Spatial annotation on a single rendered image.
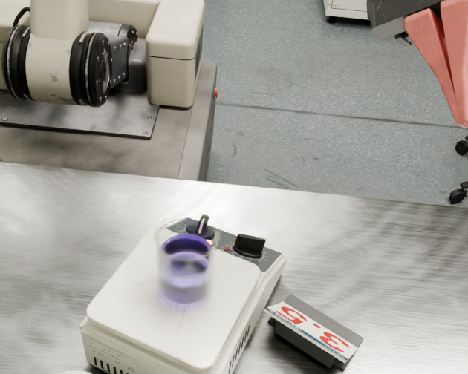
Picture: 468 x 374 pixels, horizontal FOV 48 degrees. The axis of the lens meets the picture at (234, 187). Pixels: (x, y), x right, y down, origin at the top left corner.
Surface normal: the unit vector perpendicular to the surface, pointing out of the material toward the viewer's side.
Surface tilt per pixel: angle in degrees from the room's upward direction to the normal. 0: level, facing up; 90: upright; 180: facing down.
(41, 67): 61
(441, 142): 0
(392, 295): 0
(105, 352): 90
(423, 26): 72
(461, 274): 0
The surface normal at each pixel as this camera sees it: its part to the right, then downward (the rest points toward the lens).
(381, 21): -0.69, -0.16
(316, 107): 0.07, -0.74
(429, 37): -0.64, 0.20
